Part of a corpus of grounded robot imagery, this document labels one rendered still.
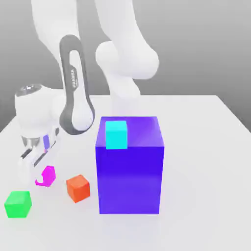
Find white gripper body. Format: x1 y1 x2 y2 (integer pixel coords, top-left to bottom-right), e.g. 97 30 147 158
17 138 61 184

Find small magenta cube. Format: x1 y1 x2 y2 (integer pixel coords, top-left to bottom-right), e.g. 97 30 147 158
35 165 57 188

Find small green cube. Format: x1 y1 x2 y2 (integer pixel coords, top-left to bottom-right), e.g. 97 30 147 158
4 191 32 218

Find small orange cube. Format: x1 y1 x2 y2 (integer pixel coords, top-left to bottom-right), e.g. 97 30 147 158
66 174 91 203

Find small cyan cube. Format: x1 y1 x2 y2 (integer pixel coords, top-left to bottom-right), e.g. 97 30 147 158
105 120 128 150

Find large blue box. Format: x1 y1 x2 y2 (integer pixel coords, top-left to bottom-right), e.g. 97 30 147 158
95 116 165 215

